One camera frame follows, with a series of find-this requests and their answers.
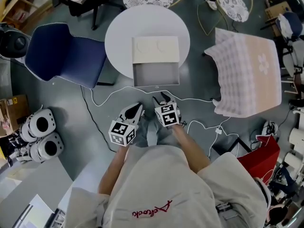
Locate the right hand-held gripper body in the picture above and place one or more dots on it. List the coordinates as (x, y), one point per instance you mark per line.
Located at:
(169, 116)

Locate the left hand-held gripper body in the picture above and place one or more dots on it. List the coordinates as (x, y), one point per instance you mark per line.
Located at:
(120, 132)

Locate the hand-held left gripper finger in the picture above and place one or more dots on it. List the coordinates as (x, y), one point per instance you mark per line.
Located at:
(132, 114)
(129, 111)

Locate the white cardboard box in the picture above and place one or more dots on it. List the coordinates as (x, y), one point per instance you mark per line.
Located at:
(154, 49)

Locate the person's right forearm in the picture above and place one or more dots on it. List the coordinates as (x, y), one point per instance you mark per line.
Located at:
(190, 148)

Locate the person's left forearm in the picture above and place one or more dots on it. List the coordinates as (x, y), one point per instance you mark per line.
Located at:
(114, 167)

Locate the person's grey jeans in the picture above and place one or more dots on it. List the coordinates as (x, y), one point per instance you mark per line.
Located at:
(152, 132)

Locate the white plug adapter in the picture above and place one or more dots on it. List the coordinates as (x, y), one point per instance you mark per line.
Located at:
(218, 130)

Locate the person's beige shirt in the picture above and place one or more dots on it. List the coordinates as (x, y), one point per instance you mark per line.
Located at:
(154, 186)

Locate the round white side table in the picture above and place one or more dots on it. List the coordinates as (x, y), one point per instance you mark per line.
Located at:
(118, 37)

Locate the pink checked tablecloth table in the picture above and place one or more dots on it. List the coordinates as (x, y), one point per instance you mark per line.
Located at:
(247, 75)

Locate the blue shell chair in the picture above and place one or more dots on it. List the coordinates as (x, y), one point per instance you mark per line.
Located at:
(64, 56)

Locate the red bag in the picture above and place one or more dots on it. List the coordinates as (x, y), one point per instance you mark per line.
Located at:
(261, 158)

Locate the brown cardboard box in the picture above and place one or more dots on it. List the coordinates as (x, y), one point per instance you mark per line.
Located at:
(16, 113)

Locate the white paper sheet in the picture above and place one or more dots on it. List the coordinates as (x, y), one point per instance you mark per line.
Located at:
(41, 208)

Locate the black mesh office chair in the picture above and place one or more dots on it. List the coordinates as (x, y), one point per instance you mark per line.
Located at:
(80, 8)

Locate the white plastic chair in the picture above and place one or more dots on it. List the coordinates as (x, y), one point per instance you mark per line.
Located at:
(295, 136)

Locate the black hard-shell backpack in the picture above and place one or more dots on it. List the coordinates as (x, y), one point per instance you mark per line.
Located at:
(16, 41)

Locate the grey petal chair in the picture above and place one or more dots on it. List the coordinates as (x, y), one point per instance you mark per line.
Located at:
(293, 58)

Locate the tall cardboard box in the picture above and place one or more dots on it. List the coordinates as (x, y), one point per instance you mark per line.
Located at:
(278, 11)

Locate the dark blue padded chair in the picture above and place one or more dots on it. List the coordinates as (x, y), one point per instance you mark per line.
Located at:
(292, 20)

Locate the wooden desk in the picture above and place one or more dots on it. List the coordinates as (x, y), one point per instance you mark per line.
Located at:
(14, 1)

